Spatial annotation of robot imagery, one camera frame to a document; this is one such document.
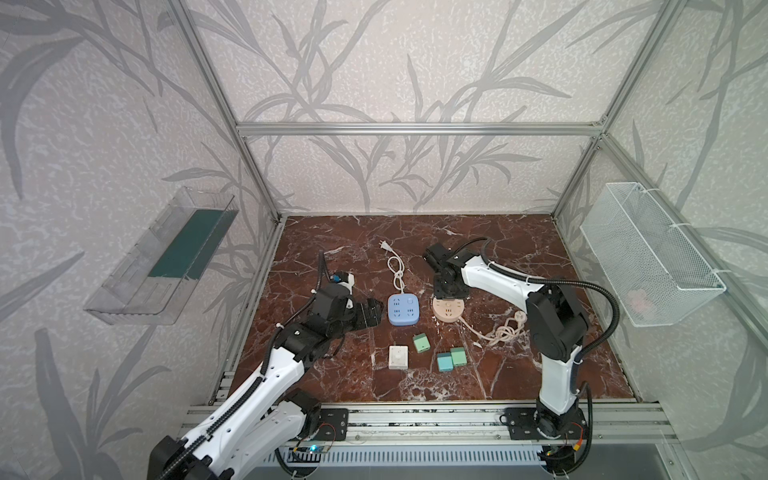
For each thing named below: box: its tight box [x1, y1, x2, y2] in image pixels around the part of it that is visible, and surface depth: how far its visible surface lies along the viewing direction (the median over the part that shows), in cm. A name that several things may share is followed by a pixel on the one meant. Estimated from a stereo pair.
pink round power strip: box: [432, 298, 465, 323], surface depth 93 cm
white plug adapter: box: [388, 345, 409, 369], surface depth 84 cm
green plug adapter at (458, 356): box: [450, 347, 467, 366], surface depth 85 cm
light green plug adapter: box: [413, 333, 431, 354], surface depth 88 cm
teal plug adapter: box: [437, 352, 454, 372], surface depth 84 cm
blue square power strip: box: [388, 293, 419, 326], surface depth 93 cm
